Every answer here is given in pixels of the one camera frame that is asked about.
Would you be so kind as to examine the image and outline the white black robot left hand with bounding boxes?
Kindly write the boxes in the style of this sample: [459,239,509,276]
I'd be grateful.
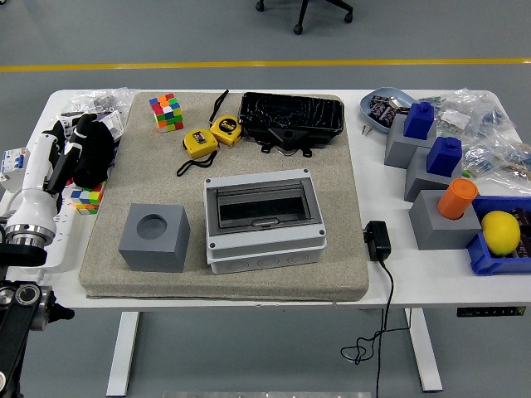
[6,114,100,235]

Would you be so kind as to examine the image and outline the grey electrical box clear lid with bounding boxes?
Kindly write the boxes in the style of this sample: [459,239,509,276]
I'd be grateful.
[203,167,329,275]

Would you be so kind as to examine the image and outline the orange cylinder battery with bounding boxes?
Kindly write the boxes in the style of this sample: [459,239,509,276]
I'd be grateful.
[436,177,480,220]

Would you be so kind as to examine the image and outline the white circuit breaker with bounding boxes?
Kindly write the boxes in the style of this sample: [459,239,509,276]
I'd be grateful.
[0,147,38,194]

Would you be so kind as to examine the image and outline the small colourful puzzle cube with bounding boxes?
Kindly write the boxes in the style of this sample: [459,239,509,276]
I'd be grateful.
[70,182,105,216]

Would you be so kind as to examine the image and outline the white power strip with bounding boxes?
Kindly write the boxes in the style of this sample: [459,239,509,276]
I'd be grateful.
[41,198,80,273]

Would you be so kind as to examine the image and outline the black cloth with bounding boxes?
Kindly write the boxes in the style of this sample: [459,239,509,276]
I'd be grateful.
[72,119,117,187]

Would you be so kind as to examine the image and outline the white packaged parts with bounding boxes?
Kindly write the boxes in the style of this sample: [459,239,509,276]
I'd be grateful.
[60,109,125,142]

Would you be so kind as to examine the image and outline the clear bag of small parts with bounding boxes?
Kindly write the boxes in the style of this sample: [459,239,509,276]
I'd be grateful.
[61,86,136,117]

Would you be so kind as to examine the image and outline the grey block with round hole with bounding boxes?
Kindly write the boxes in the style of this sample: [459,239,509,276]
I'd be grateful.
[118,202,191,274]
[408,189,485,251]

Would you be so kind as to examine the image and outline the large colourful puzzle cube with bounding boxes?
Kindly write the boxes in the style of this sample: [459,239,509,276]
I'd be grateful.
[149,92,185,134]

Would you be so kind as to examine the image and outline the yellow tape measure dark label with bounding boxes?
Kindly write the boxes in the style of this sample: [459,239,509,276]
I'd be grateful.
[176,129,220,178]

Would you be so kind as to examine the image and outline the yellow tape measure 5m print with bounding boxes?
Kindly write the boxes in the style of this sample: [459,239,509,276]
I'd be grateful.
[208,89,244,147]

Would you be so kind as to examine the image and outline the black plastic tray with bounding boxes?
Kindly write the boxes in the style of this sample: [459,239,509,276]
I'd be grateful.
[238,91,345,144]

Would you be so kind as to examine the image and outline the grey-brown fabric mat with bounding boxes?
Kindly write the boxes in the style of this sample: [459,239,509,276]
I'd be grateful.
[78,91,370,303]

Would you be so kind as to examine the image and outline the black office chair base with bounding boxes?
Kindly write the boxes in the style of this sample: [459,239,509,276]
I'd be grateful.
[256,0,354,36]

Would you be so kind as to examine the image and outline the black power adapter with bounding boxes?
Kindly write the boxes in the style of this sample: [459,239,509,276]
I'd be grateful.
[363,220,392,262]

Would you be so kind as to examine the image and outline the grey holder block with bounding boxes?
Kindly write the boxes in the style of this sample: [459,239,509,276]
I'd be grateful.
[404,145,464,203]
[383,114,437,170]

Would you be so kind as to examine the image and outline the brown silver snack packet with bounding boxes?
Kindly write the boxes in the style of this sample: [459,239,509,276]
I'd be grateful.
[387,97,411,116]

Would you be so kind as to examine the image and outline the blue-grey bowl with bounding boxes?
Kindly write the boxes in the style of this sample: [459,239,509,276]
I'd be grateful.
[359,86,418,134]

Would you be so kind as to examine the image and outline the blue block with knob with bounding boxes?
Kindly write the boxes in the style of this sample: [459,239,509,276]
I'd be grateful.
[403,101,436,140]
[426,136,463,176]

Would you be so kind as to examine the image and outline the clear bag of components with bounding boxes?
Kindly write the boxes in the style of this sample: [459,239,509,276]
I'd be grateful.
[462,134,531,190]
[418,86,518,140]

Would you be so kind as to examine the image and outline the blue plastic bin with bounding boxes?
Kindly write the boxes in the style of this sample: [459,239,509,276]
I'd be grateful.
[465,195,531,277]

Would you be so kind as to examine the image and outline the yellow lemon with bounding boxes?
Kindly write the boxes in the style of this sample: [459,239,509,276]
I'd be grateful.
[480,210,521,256]

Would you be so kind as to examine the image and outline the black table control panel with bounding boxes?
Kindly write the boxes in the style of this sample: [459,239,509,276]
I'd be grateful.
[456,306,527,318]

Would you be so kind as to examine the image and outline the dark packets pile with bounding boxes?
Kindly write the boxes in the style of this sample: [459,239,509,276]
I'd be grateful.
[512,206,531,260]

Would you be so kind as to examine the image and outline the black triangular bracket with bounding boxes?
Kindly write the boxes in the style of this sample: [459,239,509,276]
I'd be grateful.
[259,127,313,159]

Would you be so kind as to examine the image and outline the black adapter cord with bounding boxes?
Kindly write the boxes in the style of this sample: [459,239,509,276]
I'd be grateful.
[340,259,412,398]

